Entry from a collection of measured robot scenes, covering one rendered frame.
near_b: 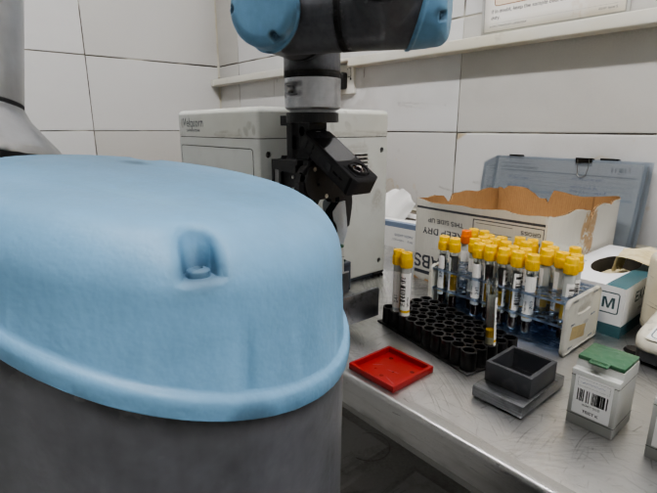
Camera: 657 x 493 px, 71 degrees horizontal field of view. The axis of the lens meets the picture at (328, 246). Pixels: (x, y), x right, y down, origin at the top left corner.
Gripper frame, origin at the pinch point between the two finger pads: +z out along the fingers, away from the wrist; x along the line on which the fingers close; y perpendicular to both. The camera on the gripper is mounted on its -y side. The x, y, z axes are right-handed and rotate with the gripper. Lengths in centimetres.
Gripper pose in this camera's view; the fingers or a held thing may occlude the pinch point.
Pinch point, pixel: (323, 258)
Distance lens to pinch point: 66.2
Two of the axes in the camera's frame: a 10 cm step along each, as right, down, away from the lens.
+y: -6.5, -1.9, 7.4
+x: -7.6, 1.6, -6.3
